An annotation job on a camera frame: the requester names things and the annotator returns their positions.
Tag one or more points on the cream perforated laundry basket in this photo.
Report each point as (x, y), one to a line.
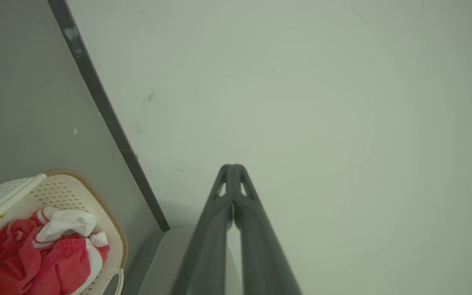
(111, 229)

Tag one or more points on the red and white jersey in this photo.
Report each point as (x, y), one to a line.
(10, 254)

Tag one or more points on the black baseboard strip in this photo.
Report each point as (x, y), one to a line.
(96, 90)

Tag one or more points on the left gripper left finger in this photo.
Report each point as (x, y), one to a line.
(207, 254)

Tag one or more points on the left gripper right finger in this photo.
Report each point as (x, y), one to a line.
(260, 262)

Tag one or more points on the grey fabric ottoman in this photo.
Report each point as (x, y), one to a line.
(166, 266)

